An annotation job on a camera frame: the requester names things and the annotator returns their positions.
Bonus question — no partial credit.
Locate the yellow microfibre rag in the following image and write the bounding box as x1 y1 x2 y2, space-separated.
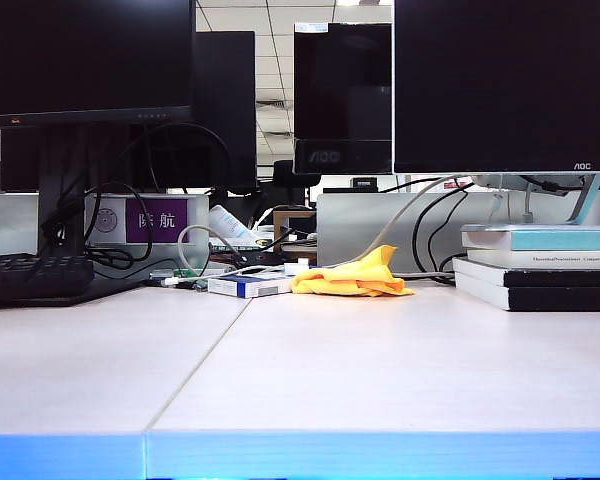
290 244 415 298

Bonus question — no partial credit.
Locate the wooden desk shelf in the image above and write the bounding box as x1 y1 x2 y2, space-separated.
272 208 318 254

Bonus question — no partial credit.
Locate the grey frosted partition panel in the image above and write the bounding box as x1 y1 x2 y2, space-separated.
316 191 600 275
0 192 40 258

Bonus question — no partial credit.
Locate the white plastic bottle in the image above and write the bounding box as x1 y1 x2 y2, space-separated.
208 203 258 247

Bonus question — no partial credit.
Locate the white and blue box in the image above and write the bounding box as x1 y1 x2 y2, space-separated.
207 272 295 300

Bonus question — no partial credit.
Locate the green circuit board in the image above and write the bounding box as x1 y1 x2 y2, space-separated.
148 267 210 291

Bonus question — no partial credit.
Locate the purple desk name plate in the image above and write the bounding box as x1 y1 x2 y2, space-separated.
83 193 211 269

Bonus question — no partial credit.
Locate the black monitor back side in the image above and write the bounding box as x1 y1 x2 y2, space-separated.
193 30 258 191

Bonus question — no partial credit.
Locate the black AOC monitor glossy back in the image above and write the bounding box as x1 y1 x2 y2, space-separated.
292 22 395 176

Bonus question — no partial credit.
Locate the white spine book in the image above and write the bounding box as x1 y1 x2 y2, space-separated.
465 248 600 272

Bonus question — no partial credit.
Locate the teal spine book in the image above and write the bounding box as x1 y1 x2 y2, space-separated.
460 223 600 252

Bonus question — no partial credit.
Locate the black spine book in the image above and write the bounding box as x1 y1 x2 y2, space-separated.
452 256 600 289

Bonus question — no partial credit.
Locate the black monitor stand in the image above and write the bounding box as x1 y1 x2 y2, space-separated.
0 123 149 309

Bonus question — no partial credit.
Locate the stack of books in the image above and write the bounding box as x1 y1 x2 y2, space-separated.
453 271 600 313

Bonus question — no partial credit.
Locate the large AOC monitor silver bezel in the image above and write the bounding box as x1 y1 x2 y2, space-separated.
392 0 600 175

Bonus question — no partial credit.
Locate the black keyboard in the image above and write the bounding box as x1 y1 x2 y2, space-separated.
0 252 95 302

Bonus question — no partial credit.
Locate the silver monitor stand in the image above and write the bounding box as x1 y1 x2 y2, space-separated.
472 172 600 227

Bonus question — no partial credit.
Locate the black monitor with orange logo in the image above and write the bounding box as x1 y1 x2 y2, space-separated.
0 0 197 130

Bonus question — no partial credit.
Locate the grey monitor cable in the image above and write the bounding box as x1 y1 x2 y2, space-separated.
349 174 469 264

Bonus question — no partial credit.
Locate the white looped cable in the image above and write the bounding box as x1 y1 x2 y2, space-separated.
176 224 292 282

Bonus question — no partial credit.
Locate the grey cable with ferrite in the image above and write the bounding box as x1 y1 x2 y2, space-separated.
402 270 456 281

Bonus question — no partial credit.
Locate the black arched cable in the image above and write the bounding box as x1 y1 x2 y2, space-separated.
113 121 234 195

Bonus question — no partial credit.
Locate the black looped cable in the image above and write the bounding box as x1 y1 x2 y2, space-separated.
83 181 155 269

